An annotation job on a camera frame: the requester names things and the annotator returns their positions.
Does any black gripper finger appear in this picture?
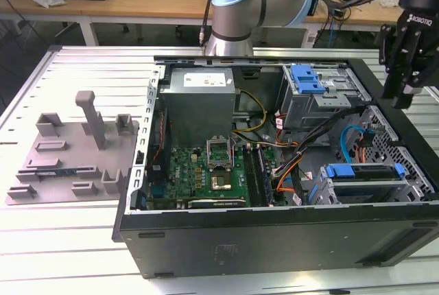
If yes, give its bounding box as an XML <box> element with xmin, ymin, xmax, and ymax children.
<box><xmin>393</xmin><ymin>32</ymin><xmax>435</xmax><ymax>109</ymax></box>
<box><xmin>379</xmin><ymin>24</ymin><xmax>401</xmax><ymax>99</ymax></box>

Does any orange wire with black plug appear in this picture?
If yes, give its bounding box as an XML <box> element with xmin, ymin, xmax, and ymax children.
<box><xmin>354</xmin><ymin>128</ymin><xmax>375</xmax><ymax>165</ymax></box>

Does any hard disk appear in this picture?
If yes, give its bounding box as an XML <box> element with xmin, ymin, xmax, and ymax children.
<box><xmin>325</xmin><ymin>163</ymin><xmax>406</xmax><ymax>181</ymax></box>

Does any grey metal disk bay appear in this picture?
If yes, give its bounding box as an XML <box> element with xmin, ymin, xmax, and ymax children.
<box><xmin>318</xmin><ymin>163</ymin><xmax>431</xmax><ymax>206</ymax></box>

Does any blue plastic drive latch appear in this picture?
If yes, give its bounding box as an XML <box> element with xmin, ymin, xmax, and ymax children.
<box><xmin>290</xmin><ymin>64</ymin><xmax>326</xmax><ymax>95</ymax></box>

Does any grey metal drive cage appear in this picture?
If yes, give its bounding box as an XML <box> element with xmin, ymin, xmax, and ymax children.
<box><xmin>279</xmin><ymin>64</ymin><xmax>373</xmax><ymax>133</ymax></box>

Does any grey metal power supply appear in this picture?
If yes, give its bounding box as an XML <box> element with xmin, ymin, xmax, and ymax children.
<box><xmin>159</xmin><ymin>67</ymin><xmax>238</xmax><ymax>148</ymax></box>

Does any CPU socket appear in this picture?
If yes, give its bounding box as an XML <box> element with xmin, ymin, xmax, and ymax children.
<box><xmin>208</xmin><ymin>168</ymin><xmax>236</xmax><ymax>193</ymax></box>

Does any black open PC case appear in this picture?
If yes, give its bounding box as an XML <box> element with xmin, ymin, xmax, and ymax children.
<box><xmin>112</xmin><ymin>55</ymin><xmax>439</xmax><ymax>279</ymax></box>

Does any black graphics card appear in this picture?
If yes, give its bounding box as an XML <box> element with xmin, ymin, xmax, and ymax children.
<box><xmin>146</xmin><ymin>196</ymin><xmax>248</xmax><ymax>211</ymax></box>

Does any green motherboard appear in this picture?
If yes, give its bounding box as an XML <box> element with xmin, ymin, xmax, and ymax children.
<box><xmin>167</xmin><ymin>143</ymin><xmax>287</xmax><ymax>209</ymax></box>

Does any black case fan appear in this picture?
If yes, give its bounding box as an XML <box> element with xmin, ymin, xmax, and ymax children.
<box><xmin>146</xmin><ymin>108</ymin><xmax>172</xmax><ymax>186</ymax></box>

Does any wooden desk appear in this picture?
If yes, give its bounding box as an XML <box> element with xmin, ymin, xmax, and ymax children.
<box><xmin>0</xmin><ymin>0</ymin><xmax>439</xmax><ymax>47</ymax></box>

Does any grey printed parts rack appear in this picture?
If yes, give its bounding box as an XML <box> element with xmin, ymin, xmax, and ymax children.
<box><xmin>5</xmin><ymin>91</ymin><xmax>141</xmax><ymax>207</ymax></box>

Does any green RAM stick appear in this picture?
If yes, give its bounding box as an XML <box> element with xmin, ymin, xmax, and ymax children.
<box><xmin>34</xmin><ymin>169</ymin><xmax>76</xmax><ymax>178</ymax></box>

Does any blue wire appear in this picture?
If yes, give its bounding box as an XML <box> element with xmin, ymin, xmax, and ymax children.
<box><xmin>337</xmin><ymin>124</ymin><xmax>365</xmax><ymax>165</ymax></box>

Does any black cable bundle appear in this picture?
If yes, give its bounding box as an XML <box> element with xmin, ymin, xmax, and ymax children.
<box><xmin>272</xmin><ymin>106</ymin><xmax>366</xmax><ymax>181</ymax></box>

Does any red wire with white label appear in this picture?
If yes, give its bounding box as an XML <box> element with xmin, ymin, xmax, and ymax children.
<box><xmin>272</xmin><ymin>111</ymin><xmax>299</xmax><ymax>148</ymax></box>

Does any yellow wire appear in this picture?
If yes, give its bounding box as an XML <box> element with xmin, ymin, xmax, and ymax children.
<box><xmin>232</xmin><ymin>89</ymin><xmax>269</xmax><ymax>135</ymax></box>

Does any thin orange wire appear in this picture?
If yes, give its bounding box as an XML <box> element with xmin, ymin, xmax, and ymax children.
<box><xmin>274</xmin><ymin>163</ymin><xmax>302</xmax><ymax>195</ymax></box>

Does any black cable with silver plug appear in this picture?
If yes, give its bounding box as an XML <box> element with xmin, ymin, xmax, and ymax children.
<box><xmin>198</xmin><ymin>0</ymin><xmax>226</xmax><ymax>47</ymax></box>

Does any metal socket cover frame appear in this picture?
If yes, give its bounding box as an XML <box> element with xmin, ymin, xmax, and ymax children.
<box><xmin>204</xmin><ymin>136</ymin><xmax>236</xmax><ymax>172</ymax></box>

